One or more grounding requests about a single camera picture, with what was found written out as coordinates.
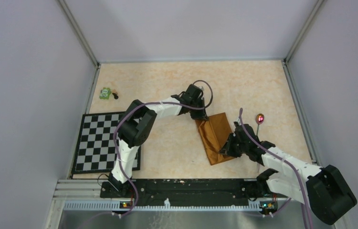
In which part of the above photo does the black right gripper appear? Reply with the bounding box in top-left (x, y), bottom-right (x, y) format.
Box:
top-left (219, 133), bottom-right (249, 157)

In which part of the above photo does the brown satin napkin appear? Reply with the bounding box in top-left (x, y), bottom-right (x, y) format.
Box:
top-left (195, 113), bottom-right (234, 166)

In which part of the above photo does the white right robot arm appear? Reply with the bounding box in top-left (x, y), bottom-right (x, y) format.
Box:
top-left (220, 121), bottom-right (358, 225)

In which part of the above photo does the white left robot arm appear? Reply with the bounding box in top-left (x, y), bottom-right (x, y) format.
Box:
top-left (108, 84), bottom-right (208, 197)

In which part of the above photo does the iridescent rainbow spoon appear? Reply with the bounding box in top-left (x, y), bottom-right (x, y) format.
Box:
top-left (255, 113), bottom-right (265, 136)

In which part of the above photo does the small wooden black-tipped piece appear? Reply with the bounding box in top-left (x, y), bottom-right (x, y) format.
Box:
top-left (112, 90), bottom-right (119, 100)

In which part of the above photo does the green toy block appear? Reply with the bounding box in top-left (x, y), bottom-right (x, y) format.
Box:
top-left (99, 87), bottom-right (112, 100)

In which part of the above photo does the black white chessboard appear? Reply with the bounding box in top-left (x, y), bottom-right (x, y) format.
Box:
top-left (71, 112), bottom-right (124, 175)

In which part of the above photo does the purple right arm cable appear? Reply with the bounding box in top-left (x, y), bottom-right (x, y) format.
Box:
top-left (238, 107), bottom-right (314, 229)

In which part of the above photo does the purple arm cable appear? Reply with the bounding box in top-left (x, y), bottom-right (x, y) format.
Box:
top-left (238, 107), bottom-right (314, 229)
top-left (112, 79), bottom-right (214, 219)

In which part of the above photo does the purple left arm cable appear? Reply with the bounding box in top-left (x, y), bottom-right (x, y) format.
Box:
top-left (112, 79), bottom-right (214, 219)

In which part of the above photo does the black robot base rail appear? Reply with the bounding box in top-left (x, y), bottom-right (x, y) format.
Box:
top-left (100, 178), bottom-right (275, 207)

